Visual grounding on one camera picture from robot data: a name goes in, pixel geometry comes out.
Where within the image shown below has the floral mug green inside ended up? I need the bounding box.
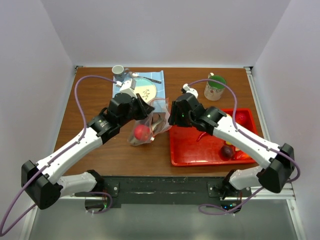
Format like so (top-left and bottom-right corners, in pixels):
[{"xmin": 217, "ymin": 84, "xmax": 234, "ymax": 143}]
[{"xmin": 204, "ymin": 72, "xmax": 227, "ymax": 101}]

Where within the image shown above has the red apple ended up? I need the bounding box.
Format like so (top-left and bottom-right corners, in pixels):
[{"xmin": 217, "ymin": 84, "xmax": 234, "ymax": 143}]
[{"xmin": 133, "ymin": 124, "xmax": 151, "ymax": 142}]

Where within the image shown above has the clear zip top bag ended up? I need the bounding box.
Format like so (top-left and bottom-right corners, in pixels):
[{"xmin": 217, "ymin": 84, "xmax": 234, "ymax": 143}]
[{"xmin": 127, "ymin": 98, "xmax": 172, "ymax": 147}]

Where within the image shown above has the grey mug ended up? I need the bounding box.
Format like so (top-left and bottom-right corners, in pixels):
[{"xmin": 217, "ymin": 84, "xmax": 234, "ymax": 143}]
[{"xmin": 111, "ymin": 65, "xmax": 130, "ymax": 82}]

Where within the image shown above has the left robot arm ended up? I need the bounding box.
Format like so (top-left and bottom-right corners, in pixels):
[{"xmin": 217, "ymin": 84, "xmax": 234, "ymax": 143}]
[{"xmin": 21, "ymin": 93, "xmax": 155, "ymax": 210}]

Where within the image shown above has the red pink peach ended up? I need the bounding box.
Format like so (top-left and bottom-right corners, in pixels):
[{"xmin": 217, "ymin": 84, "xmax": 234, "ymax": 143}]
[{"xmin": 233, "ymin": 150, "xmax": 251, "ymax": 161}]

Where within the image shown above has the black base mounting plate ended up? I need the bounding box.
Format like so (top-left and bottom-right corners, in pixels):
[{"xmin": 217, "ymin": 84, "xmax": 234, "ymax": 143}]
[{"xmin": 74, "ymin": 175, "xmax": 253, "ymax": 210}]

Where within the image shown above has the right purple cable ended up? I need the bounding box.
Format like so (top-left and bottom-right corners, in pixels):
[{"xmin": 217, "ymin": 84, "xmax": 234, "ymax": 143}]
[{"xmin": 188, "ymin": 79, "xmax": 301, "ymax": 186}]

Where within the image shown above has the metal spoon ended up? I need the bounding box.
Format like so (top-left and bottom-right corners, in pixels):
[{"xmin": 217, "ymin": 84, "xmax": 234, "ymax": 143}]
[{"xmin": 128, "ymin": 71, "xmax": 162, "ymax": 84}]

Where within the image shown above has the blue checked cloth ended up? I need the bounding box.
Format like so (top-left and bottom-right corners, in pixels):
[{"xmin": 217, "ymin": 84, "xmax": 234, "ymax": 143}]
[{"xmin": 111, "ymin": 70, "xmax": 167, "ymax": 103}]

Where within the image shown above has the red chili pepper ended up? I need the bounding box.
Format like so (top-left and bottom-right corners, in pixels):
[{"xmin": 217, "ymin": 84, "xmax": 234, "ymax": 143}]
[{"xmin": 196, "ymin": 132, "xmax": 208, "ymax": 142}]

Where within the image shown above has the purple cable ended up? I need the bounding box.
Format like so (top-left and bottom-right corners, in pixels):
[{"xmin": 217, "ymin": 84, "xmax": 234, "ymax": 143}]
[
  {"xmin": 188, "ymin": 79, "xmax": 301, "ymax": 186},
  {"xmin": 0, "ymin": 75, "xmax": 117, "ymax": 237}
]

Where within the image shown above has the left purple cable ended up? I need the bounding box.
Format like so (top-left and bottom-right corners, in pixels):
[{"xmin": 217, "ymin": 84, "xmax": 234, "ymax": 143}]
[{"xmin": 0, "ymin": 75, "xmax": 117, "ymax": 237}]

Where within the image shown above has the cream and teal plate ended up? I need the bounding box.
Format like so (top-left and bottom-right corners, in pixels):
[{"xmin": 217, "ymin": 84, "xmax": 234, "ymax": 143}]
[{"xmin": 133, "ymin": 78, "xmax": 157, "ymax": 102}]

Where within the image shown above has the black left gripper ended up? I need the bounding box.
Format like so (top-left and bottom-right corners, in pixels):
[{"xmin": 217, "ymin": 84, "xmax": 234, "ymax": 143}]
[{"xmin": 118, "ymin": 93, "xmax": 154, "ymax": 127}]

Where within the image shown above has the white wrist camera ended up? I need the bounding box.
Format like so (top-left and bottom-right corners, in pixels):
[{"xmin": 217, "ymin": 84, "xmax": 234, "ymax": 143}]
[
  {"xmin": 113, "ymin": 78, "xmax": 137, "ymax": 98},
  {"xmin": 181, "ymin": 83, "xmax": 199, "ymax": 99}
]

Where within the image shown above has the grey toy fish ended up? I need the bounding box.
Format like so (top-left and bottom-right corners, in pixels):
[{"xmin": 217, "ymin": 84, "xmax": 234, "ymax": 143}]
[{"xmin": 128, "ymin": 115, "xmax": 165, "ymax": 147}]

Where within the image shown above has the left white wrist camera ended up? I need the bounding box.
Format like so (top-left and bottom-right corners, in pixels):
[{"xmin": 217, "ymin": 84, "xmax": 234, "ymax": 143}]
[{"xmin": 113, "ymin": 78, "xmax": 137, "ymax": 98}]

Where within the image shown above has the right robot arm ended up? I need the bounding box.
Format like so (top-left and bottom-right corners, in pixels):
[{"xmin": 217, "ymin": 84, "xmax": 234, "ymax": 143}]
[{"xmin": 168, "ymin": 92, "xmax": 296, "ymax": 197}]

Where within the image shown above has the red plastic tray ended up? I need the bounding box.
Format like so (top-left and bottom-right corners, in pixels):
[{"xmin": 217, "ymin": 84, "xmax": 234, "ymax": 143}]
[{"xmin": 169, "ymin": 107, "xmax": 258, "ymax": 167}]

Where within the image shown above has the red textured lychee fruit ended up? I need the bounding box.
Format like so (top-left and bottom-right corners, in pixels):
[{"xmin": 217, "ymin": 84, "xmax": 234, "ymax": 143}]
[{"xmin": 235, "ymin": 111, "xmax": 250, "ymax": 126}]

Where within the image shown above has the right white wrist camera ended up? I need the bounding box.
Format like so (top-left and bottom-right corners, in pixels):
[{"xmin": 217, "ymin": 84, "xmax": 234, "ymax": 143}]
[{"xmin": 181, "ymin": 83, "xmax": 199, "ymax": 99}]

